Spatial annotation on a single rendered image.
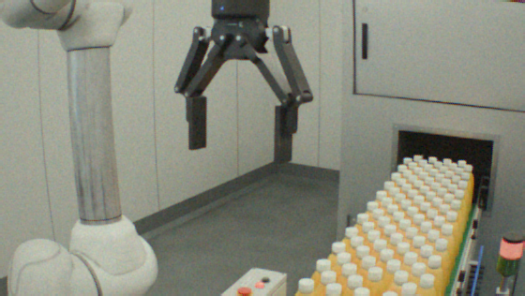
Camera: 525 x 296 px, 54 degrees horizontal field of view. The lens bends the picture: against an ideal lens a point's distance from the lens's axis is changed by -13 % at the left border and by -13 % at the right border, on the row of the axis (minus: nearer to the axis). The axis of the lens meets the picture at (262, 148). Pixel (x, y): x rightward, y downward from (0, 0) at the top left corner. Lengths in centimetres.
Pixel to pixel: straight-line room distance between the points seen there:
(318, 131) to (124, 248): 477
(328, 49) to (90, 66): 465
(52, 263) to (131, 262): 21
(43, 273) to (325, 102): 490
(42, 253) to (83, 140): 26
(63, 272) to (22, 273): 9
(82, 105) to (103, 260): 33
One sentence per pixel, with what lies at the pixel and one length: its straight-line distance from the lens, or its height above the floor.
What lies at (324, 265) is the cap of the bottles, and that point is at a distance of 157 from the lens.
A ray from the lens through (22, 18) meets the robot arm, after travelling 112.
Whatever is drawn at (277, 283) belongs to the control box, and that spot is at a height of 110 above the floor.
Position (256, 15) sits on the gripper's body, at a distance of 71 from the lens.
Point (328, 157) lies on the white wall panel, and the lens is 589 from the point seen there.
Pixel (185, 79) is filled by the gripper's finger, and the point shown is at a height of 170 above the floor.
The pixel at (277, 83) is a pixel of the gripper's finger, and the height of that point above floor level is 170.
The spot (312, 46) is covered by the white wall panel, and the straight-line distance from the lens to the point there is 579.
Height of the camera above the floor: 180
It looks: 14 degrees down
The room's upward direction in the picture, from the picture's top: straight up
